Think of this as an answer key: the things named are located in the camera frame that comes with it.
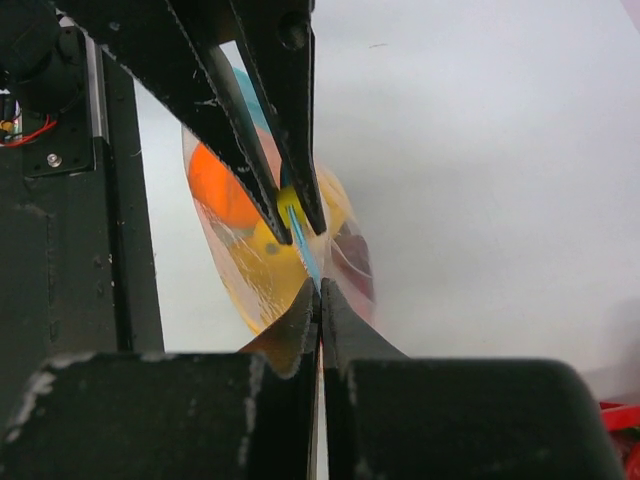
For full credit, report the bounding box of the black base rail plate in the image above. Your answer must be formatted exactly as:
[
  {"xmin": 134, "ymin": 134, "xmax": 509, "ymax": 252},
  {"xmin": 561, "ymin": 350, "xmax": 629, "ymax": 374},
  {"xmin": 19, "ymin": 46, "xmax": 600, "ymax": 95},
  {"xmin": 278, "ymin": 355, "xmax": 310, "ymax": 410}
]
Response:
[{"xmin": 1, "ymin": 27, "xmax": 164, "ymax": 416}]

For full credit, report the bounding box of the orange tangerine toy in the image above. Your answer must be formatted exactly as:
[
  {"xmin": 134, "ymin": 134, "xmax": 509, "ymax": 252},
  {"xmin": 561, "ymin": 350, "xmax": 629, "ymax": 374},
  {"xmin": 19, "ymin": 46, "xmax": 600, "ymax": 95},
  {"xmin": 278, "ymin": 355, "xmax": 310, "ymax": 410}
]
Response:
[{"xmin": 187, "ymin": 143, "xmax": 260, "ymax": 230}]

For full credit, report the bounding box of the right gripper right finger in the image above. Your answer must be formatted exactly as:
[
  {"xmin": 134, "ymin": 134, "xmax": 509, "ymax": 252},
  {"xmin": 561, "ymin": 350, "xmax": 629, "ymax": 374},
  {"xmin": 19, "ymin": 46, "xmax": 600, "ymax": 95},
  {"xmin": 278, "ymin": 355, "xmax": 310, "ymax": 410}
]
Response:
[{"xmin": 320, "ymin": 280, "xmax": 624, "ymax": 479}]

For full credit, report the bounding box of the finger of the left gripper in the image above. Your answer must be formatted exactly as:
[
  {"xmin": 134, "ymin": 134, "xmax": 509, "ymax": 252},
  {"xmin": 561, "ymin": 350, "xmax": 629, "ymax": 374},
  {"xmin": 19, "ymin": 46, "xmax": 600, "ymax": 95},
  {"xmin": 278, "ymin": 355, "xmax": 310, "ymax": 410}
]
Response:
[
  {"xmin": 171, "ymin": 1, "xmax": 327, "ymax": 234},
  {"xmin": 54, "ymin": 1, "xmax": 292, "ymax": 244}
]

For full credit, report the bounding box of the clear blue zip bag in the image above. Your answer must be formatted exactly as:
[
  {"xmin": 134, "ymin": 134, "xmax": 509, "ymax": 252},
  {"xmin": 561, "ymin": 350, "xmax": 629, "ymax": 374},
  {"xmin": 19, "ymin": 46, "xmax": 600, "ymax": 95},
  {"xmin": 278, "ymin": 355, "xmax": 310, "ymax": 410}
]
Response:
[{"xmin": 181, "ymin": 41, "xmax": 378, "ymax": 337}]

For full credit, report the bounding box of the yellow bell pepper toy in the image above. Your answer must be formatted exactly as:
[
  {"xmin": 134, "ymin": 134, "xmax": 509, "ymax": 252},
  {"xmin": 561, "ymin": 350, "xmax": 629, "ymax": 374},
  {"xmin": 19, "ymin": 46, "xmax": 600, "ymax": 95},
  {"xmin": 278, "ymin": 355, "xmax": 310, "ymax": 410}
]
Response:
[{"xmin": 214, "ymin": 168, "xmax": 351, "ymax": 335}]

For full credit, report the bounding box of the papaya slice toy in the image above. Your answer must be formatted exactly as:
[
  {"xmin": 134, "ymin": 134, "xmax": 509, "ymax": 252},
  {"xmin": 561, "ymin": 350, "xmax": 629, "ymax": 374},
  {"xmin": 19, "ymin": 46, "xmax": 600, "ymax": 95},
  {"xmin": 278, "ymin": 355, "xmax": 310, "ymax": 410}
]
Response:
[{"xmin": 331, "ymin": 225, "xmax": 375, "ymax": 319}]

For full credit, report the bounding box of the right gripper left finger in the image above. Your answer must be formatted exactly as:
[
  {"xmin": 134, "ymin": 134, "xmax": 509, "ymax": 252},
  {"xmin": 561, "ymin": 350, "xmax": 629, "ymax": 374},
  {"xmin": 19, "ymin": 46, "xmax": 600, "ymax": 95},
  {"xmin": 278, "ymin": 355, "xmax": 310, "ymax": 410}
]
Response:
[{"xmin": 1, "ymin": 282, "xmax": 318, "ymax": 479}]

